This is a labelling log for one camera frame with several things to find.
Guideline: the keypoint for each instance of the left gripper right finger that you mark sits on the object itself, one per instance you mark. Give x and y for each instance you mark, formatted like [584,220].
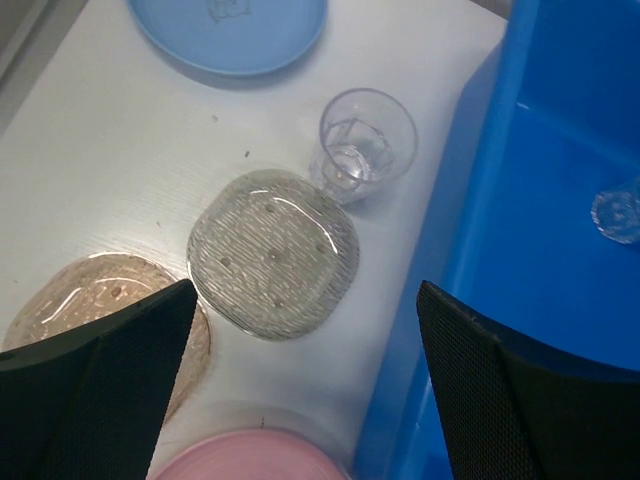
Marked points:
[512,407]

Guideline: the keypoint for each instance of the clear plastic cup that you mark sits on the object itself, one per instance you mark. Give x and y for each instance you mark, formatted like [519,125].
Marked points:
[367,140]
[615,212]

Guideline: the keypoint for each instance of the grey textured glass plate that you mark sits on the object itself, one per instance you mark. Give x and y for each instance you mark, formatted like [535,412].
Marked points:
[273,255]

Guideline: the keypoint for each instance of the pink round plate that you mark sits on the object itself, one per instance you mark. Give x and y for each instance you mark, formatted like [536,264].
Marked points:
[253,454]

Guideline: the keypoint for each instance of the light blue round plate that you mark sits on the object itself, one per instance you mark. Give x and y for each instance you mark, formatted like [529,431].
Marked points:
[232,38]

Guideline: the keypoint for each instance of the beige textured glass plate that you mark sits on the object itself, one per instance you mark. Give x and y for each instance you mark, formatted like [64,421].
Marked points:
[100,285]

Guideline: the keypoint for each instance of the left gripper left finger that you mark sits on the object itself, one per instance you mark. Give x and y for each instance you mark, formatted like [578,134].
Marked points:
[90,403]

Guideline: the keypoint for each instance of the blue plastic bin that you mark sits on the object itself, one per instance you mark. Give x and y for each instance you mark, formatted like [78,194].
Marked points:
[549,120]

